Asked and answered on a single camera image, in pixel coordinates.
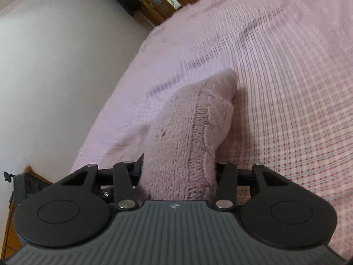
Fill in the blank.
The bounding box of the wooden nightstand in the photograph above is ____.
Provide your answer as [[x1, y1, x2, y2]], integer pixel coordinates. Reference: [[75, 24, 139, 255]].
[[4, 166, 53, 258]]

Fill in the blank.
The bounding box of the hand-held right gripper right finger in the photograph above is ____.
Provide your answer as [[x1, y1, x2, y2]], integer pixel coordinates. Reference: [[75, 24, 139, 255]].
[[214, 161, 293, 210]]

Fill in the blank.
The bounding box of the pink knitted sweater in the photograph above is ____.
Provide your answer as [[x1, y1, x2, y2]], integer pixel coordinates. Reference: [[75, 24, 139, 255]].
[[137, 70, 239, 201]]

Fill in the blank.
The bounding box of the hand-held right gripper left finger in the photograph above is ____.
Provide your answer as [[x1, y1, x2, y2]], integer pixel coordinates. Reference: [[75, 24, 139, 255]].
[[55, 153, 145, 210]]

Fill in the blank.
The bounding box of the wooden cabinet with glass doors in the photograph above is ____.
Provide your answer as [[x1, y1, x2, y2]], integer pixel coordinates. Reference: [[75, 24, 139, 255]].
[[74, 0, 231, 28]]

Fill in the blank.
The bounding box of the pink checked bedspread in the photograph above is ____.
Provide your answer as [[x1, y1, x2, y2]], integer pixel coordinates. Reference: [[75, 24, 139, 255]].
[[70, 0, 353, 252]]

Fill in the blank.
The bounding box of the dark grey device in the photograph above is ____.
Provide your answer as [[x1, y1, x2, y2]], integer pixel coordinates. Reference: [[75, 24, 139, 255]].
[[3, 171, 53, 208]]

